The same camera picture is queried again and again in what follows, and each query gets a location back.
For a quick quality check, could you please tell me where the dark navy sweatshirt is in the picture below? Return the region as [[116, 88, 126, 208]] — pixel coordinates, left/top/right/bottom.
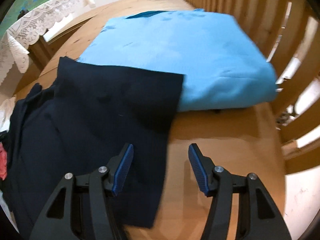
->
[[2, 57, 184, 239]]

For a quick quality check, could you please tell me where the folded light blue garment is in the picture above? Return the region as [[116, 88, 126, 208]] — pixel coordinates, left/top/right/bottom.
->
[[79, 9, 277, 112]]

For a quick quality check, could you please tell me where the pink garment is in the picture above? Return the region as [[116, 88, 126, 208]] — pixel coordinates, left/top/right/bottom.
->
[[0, 143, 7, 180]]

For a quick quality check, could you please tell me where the white garment pile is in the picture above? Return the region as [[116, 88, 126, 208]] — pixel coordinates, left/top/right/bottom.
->
[[1, 96, 18, 231]]

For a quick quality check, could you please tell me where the white lace tablecloth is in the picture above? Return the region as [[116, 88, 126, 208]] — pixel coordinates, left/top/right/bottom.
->
[[1, 0, 95, 82]]

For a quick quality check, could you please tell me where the wooden slatted railing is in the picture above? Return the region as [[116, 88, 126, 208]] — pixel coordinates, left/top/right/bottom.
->
[[178, 0, 320, 176]]

